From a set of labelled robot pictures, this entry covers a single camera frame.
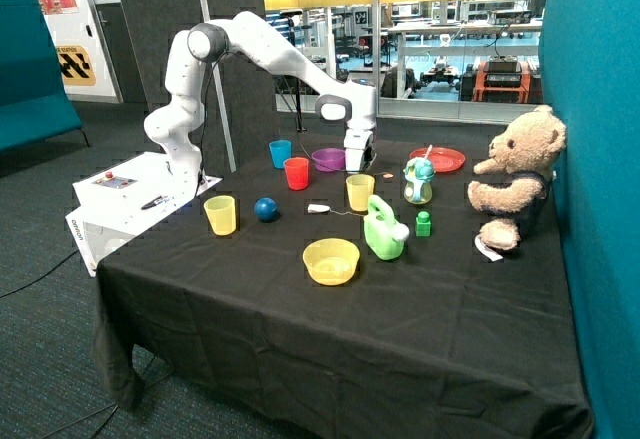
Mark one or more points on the brown teddy bear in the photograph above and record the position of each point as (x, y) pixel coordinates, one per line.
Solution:
(524, 154)

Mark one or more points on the black tablecloth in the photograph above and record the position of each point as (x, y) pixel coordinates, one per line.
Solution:
(438, 343)

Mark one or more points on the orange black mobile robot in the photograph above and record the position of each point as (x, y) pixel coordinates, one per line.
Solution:
(502, 79)

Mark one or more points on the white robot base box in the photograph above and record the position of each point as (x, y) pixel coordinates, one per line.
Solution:
(123, 201)

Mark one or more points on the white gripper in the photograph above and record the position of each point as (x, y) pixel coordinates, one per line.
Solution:
(359, 150)

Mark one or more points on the purple plastic bowl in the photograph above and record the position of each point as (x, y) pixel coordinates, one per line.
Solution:
(329, 160)

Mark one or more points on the red plastic cup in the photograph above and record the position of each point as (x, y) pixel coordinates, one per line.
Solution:
(297, 173)

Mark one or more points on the green toy watering can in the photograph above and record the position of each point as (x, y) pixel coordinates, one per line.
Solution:
(384, 234)

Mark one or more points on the red plastic plate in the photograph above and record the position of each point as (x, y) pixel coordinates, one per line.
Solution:
(445, 160)

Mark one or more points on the teal partition wall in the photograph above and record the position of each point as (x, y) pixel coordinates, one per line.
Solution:
(589, 52)

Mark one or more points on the yellow cup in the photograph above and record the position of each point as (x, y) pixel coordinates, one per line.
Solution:
(359, 188)
(221, 214)

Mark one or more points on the yellow cup near centre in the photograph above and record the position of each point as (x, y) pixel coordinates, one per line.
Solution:
(359, 188)

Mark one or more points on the white tea bag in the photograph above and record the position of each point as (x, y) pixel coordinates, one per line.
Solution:
(313, 208)

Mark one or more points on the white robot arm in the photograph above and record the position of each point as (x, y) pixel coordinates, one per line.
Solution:
(216, 46)

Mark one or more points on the yellow black wall sign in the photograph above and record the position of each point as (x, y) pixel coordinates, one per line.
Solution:
(75, 66)

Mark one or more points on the teal baby sippy cup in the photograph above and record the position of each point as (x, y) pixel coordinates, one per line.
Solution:
(418, 174)

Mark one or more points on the yellow plastic bowl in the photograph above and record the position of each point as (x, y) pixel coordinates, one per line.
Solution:
(331, 261)

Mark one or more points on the yellow cup on left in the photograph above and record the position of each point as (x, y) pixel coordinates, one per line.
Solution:
(221, 214)

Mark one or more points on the teal bench seat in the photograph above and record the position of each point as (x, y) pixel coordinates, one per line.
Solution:
(34, 105)

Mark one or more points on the green toy block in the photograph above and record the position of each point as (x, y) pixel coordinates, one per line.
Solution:
(423, 224)

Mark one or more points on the blue plastic cup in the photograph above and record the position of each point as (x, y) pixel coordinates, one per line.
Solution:
(280, 151)

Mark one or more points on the dark blue ball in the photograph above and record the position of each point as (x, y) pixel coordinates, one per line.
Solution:
(266, 210)

